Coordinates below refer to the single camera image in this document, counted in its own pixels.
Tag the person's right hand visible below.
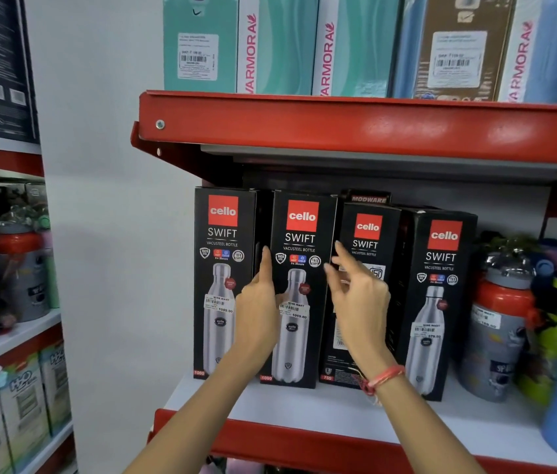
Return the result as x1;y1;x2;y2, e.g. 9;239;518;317
324;241;399;384

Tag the person's left hand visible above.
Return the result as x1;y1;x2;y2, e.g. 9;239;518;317
233;246;282;363

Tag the person's right forearm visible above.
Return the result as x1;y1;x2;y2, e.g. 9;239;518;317
365;370;488;474

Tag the person's left forearm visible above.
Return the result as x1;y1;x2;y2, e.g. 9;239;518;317
123;348;279;474

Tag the black steel bottle box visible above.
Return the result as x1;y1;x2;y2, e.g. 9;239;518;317
193;187;260;380
391;206;479;402
258;190;339;389
318;201;403;389

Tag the red metal shelf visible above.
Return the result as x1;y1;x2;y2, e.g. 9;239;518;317
152;360;557;474
130;91;557;184

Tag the grey bottle with red lid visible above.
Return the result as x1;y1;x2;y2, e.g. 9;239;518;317
458;251;542;403
0;206;52;324

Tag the group of colourful bottles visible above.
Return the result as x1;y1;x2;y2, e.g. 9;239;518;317
475;231;557;292

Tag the green bottle with black lid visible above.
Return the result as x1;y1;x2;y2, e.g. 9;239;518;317
515;268;557;406

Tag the teal wave box white side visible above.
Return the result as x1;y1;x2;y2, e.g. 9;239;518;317
311;0;404;98
236;0;320;96

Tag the brown box with white label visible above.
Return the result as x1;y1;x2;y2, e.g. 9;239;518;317
412;0;517;102

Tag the light green bottle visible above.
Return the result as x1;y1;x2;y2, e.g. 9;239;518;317
36;212;61;310

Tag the plain teal box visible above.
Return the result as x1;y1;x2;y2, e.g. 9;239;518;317
163;0;239;93

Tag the blue box white side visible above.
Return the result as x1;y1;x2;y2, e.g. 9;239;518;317
497;0;557;105

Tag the red and white shelf unit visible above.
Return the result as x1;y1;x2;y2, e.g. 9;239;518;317
0;130;78;474

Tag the red thread bracelet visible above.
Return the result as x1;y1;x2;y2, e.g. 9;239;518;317
359;364;407;406

